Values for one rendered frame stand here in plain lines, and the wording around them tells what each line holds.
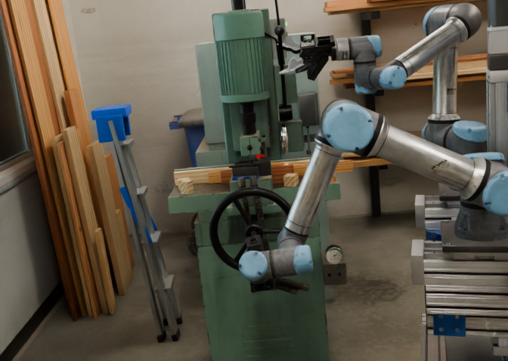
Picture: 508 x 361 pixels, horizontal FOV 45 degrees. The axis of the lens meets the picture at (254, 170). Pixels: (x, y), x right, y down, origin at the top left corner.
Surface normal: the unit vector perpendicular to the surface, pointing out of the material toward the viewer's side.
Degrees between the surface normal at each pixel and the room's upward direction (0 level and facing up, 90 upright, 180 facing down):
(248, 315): 90
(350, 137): 86
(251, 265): 61
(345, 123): 86
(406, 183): 90
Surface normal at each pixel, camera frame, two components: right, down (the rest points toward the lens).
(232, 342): -0.03, 0.22
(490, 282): -0.27, 0.24
